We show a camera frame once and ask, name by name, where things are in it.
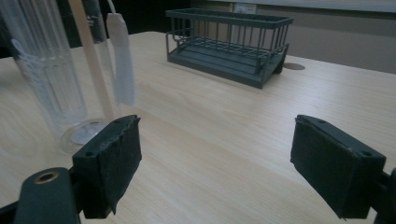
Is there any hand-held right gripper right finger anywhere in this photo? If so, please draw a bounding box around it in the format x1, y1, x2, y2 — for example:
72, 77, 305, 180
290, 114, 387, 220

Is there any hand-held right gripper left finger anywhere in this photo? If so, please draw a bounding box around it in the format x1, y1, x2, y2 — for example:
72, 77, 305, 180
72, 114, 143, 219

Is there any clear ribbed glass cup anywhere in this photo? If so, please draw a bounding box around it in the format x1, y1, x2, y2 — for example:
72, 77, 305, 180
0, 0, 108, 156

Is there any white paper label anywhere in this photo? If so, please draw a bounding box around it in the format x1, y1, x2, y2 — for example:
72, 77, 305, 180
233, 3, 258, 15

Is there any beige toothbrush handle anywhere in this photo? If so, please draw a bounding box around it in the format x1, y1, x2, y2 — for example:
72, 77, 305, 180
67, 0, 117, 121

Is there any dark toothbrush handle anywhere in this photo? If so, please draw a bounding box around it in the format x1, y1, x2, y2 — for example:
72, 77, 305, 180
81, 0, 107, 45

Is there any dark green wire rack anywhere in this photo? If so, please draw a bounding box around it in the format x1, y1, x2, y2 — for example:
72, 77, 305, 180
164, 7, 294, 90

